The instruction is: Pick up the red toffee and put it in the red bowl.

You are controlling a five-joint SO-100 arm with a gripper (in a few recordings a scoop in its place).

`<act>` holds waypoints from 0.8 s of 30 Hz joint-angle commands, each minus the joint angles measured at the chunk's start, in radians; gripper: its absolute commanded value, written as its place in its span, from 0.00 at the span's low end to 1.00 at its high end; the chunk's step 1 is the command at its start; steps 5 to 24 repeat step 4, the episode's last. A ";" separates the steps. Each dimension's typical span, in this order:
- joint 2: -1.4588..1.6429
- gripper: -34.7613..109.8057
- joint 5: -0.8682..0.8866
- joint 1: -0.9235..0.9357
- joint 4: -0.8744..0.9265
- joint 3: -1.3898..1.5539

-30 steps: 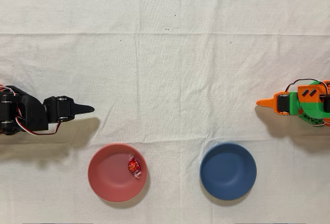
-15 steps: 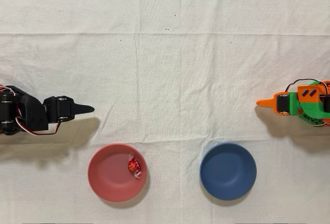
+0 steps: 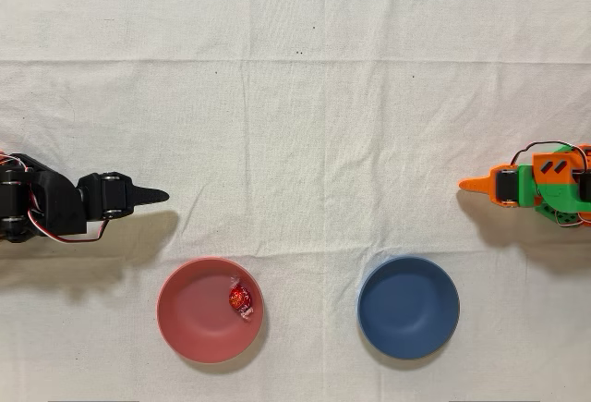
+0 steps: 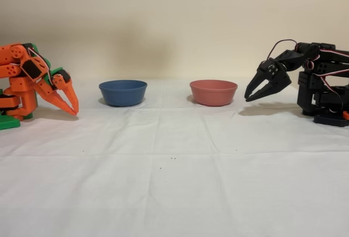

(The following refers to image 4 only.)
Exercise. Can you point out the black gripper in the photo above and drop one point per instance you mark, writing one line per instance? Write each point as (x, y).
(272, 77)

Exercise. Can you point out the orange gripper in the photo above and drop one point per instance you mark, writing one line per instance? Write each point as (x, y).
(59, 84)

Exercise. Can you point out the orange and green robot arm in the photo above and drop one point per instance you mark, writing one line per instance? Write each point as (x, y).
(21, 84)

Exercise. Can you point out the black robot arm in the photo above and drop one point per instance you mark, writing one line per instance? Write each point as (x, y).
(310, 87)

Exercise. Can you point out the red bowl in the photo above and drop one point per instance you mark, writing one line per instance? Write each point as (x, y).
(214, 95)

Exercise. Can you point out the blue bowl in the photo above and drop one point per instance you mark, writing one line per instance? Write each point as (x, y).
(122, 95)

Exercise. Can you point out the white tablecloth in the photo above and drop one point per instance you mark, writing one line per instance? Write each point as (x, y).
(174, 193)

